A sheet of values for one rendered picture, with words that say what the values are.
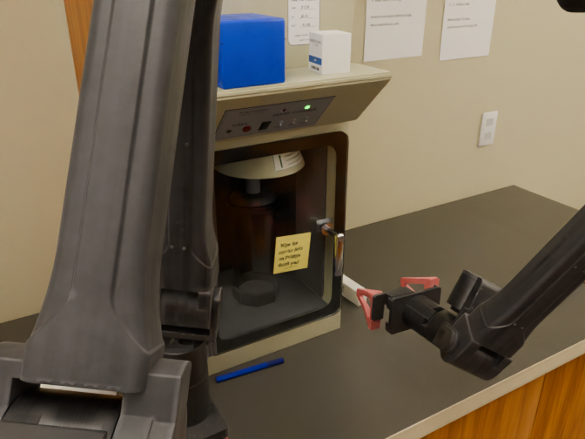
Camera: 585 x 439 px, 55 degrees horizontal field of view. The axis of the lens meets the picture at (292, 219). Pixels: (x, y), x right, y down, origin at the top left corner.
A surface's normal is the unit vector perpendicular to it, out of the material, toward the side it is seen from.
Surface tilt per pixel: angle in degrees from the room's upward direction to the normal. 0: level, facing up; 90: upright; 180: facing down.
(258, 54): 90
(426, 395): 0
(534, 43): 90
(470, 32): 90
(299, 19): 90
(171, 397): 61
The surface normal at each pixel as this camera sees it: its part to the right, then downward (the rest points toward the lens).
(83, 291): 0.04, -0.08
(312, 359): 0.00, -0.91
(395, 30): 0.51, 0.36
